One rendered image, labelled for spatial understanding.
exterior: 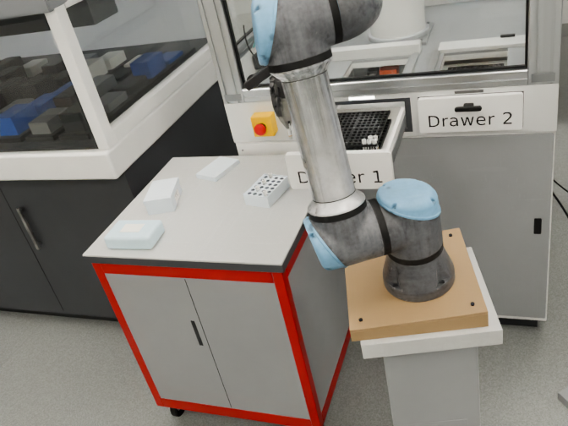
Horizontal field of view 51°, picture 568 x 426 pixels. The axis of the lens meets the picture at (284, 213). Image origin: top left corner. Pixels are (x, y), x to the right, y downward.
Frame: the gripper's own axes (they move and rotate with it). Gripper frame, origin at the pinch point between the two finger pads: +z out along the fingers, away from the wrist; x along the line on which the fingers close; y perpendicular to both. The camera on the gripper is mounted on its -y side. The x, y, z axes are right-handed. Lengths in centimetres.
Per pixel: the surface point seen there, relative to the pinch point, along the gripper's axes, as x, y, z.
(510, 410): -8, 60, 98
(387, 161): -7.3, 29.7, 8.0
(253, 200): -9.5, -11.1, 20.2
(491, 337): -50, 59, 23
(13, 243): 0, -135, 52
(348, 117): 20.4, 11.4, 8.3
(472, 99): 26, 47, 6
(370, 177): -7.6, 24.8, 12.5
